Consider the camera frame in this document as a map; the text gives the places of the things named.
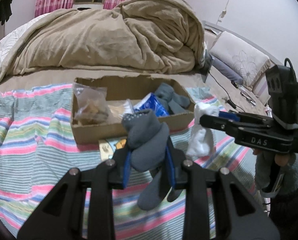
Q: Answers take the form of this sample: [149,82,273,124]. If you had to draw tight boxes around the white socks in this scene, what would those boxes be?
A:
[186,102,219,158]

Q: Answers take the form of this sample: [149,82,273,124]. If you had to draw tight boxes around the white floral pillow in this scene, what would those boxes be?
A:
[210,31,271,89]

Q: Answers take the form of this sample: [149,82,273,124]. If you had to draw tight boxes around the striped colourful towel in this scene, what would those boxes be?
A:
[0,83,265,240]

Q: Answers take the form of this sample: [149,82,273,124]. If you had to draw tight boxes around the grey knit socks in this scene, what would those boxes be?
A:
[154,83,191,115]

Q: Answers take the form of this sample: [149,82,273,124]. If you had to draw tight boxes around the clear snack bag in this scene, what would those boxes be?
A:
[73,83,110,125]

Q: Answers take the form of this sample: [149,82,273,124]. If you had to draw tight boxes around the brown cardboard box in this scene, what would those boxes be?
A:
[71,74,195,145]

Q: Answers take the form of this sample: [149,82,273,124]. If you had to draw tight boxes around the capybara tissue pack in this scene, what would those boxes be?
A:
[98,137,126,161]

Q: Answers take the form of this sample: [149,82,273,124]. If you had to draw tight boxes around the blue tissue pack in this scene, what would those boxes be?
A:
[133,93,169,117]

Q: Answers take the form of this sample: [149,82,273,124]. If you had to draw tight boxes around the right hand grey glove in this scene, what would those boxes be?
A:
[253,150,298,198]

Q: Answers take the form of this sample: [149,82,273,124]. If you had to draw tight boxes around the black cable on bed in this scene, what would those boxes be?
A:
[207,67,246,113]

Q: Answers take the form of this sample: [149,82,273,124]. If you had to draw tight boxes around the white floral quilt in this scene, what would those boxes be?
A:
[0,13,48,74]

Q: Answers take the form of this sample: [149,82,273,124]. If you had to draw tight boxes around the beige fleece blanket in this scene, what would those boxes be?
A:
[0,0,206,83]

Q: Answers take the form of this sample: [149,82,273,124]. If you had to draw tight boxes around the grey dotted socks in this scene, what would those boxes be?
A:
[121,109,182,211]

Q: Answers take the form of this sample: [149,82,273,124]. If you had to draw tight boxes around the bag of cotton swabs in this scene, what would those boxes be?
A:
[108,99,134,123]

